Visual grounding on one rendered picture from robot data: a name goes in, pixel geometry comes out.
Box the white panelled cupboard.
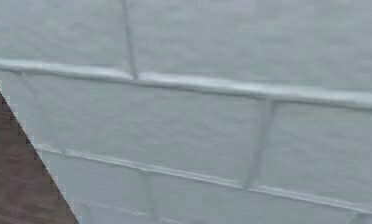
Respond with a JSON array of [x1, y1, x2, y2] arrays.
[[0, 0, 372, 224]]

